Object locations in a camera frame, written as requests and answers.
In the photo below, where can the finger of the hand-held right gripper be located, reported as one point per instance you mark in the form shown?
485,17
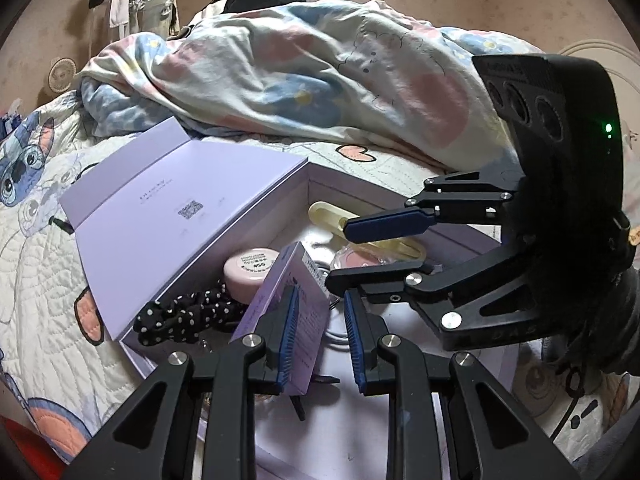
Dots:
425,280
385,222

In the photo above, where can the small white fan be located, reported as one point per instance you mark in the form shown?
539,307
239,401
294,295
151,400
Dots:
62,75

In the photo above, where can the pink round compact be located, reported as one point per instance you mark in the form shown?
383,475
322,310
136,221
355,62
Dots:
247,270

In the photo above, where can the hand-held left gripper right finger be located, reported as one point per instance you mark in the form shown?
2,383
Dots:
352,345

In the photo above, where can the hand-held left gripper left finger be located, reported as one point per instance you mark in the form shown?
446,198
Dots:
290,340

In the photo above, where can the hanging white garment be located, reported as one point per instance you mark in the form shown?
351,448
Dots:
120,0

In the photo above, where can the black hair claw clip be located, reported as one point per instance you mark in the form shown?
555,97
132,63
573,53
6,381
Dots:
300,405

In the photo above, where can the yellow tube bottle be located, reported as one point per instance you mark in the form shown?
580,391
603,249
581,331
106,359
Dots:
325,212

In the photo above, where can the white headboard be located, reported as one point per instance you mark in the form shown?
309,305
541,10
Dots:
620,55

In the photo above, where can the floral pastel duvet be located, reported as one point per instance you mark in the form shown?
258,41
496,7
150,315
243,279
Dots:
300,70

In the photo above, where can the purple cardboard box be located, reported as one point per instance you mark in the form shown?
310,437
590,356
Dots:
150,210

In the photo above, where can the clear pink blush compact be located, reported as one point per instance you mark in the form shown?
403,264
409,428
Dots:
357,257

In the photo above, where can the purple packet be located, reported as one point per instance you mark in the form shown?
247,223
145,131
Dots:
312,320

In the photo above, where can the shelf with small items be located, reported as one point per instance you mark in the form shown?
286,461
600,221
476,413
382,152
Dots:
7,117

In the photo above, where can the black polka dot scrunchie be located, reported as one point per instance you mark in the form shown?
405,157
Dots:
180,317

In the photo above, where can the quilted cartoon bed cover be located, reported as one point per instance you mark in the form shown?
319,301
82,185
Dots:
40,285

